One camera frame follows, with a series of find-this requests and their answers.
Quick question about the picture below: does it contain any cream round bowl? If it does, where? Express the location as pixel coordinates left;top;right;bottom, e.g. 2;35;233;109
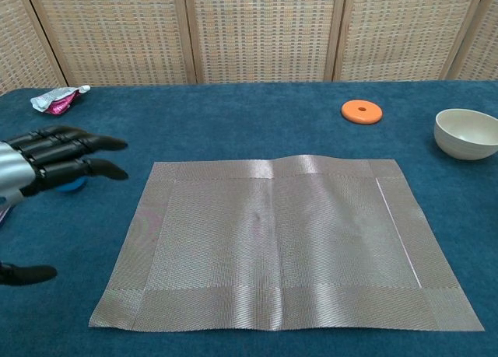
433;108;498;162

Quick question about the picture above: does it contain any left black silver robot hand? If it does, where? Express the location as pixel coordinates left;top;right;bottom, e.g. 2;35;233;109
0;125;129;286

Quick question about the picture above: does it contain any blue velvet table cover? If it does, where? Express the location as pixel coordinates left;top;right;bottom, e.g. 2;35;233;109
0;79;498;357

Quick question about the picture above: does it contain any orange disc with hole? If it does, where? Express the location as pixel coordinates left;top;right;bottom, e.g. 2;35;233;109
340;99;384;126

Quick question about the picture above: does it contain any woven rattan screen panel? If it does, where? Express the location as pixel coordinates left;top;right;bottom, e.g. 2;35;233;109
23;0;198;88
0;0;68;96
447;0;498;82
332;0;489;82
182;0;349;84

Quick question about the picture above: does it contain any woven grey placemat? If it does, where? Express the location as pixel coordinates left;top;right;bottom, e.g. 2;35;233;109
88;153;486;332

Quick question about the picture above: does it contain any silver pink spout pouch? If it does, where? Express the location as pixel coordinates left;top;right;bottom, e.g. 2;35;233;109
30;84;92;117

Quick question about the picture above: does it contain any blue ball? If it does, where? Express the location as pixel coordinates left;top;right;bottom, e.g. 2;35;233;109
58;177;87;194

